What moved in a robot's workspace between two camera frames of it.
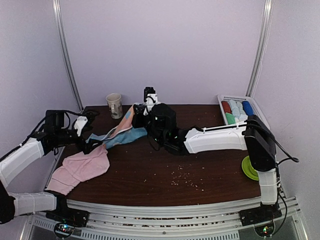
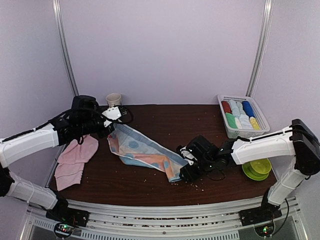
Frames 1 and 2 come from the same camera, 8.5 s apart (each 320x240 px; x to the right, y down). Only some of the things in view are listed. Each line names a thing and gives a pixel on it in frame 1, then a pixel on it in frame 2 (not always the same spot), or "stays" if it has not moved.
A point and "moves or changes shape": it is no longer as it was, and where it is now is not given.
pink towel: [72, 170] moves or changes shape
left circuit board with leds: [63, 230] stays
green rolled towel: [230, 118] stays
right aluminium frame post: [267, 10] stays
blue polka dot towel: [122, 132] → [133, 146]
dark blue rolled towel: [247, 108] stays
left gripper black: [86, 148] → [107, 131]
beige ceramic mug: [114, 102] stays
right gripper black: [137, 110] → [189, 175]
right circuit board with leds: [265, 230] stays
